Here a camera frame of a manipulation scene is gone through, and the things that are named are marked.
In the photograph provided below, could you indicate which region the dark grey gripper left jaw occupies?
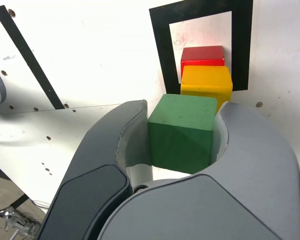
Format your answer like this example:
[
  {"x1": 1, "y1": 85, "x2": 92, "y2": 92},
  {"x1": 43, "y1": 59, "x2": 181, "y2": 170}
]
[{"x1": 37, "y1": 99, "x2": 156, "y2": 240}]

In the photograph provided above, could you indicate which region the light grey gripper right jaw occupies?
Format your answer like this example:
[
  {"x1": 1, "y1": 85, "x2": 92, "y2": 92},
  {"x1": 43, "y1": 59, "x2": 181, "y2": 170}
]
[{"x1": 96, "y1": 101, "x2": 300, "y2": 240}]

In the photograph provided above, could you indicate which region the green cube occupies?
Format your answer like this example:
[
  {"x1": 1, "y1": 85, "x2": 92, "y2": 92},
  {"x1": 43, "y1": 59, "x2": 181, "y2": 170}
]
[{"x1": 147, "y1": 93, "x2": 218, "y2": 175}]

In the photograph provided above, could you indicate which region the yellow cube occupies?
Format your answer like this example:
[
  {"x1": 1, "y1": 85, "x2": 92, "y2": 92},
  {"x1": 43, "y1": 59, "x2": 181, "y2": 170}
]
[{"x1": 180, "y1": 65, "x2": 234, "y2": 113}]

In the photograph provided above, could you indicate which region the red cube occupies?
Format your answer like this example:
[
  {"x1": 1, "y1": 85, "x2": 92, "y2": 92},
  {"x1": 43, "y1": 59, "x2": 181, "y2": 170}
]
[{"x1": 180, "y1": 45, "x2": 226, "y2": 68}]

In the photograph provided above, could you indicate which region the black tape square outline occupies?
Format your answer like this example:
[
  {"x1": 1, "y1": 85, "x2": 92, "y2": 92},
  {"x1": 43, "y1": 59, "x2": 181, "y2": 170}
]
[{"x1": 148, "y1": 0, "x2": 254, "y2": 93}]

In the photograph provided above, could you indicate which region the black tape strip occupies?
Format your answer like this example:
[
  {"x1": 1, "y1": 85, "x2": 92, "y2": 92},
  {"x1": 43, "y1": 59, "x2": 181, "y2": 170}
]
[{"x1": 0, "y1": 5, "x2": 66, "y2": 110}]

